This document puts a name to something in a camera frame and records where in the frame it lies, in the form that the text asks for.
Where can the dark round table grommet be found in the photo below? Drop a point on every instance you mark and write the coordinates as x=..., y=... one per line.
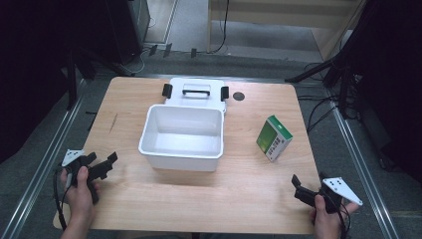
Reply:
x=238, y=96

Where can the person's right hand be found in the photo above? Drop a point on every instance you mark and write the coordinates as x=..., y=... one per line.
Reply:
x=326, y=222

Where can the black tripod stand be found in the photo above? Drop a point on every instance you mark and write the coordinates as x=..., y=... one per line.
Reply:
x=331, y=71

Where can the black cabinet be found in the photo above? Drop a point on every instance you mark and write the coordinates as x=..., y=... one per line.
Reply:
x=127, y=30

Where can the green and white carton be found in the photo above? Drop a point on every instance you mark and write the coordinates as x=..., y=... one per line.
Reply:
x=272, y=139

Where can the metal floor rail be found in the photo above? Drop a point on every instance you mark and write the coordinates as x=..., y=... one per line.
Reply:
x=360, y=166
x=36, y=176

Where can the person's left hand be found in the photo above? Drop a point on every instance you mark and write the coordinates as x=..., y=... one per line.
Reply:
x=79, y=195

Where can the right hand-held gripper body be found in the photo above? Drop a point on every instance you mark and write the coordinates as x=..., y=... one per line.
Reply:
x=341, y=190

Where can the light wooden platform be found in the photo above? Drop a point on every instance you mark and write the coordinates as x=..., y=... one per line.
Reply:
x=282, y=16

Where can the white storage box with lid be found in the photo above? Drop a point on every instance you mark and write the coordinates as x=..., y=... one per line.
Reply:
x=184, y=132

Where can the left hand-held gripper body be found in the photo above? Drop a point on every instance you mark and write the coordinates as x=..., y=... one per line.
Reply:
x=73, y=156

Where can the dark curtain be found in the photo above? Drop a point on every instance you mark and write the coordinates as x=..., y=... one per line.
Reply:
x=394, y=83
x=33, y=66

